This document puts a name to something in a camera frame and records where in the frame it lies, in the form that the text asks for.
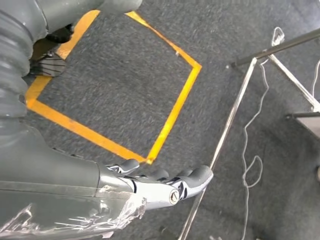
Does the yellow floor tape square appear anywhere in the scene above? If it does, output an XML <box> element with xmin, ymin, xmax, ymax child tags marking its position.
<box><xmin>25</xmin><ymin>9</ymin><xmax>203</xmax><ymax>166</ymax></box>

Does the white looped floor cable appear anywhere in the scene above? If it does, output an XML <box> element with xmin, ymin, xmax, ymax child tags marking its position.
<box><xmin>240</xmin><ymin>25</ymin><xmax>286</xmax><ymax>240</ymax></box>

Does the steel workbench table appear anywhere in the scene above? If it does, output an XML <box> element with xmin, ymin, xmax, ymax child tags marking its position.
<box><xmin>177</xmin><ymin>27</ymin><xmax>320</xmax><ymax>240</ymax></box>

